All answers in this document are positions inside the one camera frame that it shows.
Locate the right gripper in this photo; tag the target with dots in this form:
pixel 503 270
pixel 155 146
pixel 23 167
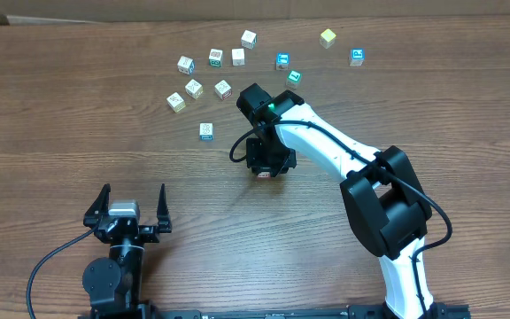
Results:
pixel 270 165

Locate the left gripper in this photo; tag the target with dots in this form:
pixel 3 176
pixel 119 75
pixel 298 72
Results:
pixel 147 230

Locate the wooden block red edge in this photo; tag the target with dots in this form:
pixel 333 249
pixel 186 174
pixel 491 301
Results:
pixel 263 175

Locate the wooden block blue front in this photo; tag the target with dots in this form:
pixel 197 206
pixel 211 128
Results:
pixel 206 131

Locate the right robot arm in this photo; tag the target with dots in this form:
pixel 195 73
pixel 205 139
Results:
pixel 382 196

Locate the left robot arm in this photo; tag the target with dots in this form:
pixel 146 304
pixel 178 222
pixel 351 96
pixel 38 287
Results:
pixel 114 282

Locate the wooden block red side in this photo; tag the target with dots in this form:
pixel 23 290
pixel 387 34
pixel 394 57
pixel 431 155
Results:
pixel 223 90

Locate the green L block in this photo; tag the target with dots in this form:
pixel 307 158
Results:
pixel 294 79

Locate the plain wooden block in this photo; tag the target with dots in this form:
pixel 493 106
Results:
pixel 238 57

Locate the wooden block yellow S side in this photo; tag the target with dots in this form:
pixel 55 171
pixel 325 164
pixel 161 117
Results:
pixel 176 102

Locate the block with green B side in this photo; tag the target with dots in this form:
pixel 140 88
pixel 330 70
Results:
pixel 215 57

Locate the wooden block top blue side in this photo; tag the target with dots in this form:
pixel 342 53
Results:
pixel 249 39

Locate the wooden block car picture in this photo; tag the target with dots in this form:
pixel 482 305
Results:
pixel 186 65

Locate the yellow top block far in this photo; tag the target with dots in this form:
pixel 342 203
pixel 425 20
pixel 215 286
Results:
pixel 327 38

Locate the blue P block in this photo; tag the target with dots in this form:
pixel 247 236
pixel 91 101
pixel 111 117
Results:
pixel 357 57

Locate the cardboard backdrop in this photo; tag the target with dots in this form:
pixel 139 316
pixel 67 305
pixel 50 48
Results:
pixel 32 11

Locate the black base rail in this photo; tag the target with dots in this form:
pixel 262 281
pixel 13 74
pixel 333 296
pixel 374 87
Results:
pixel 351 312

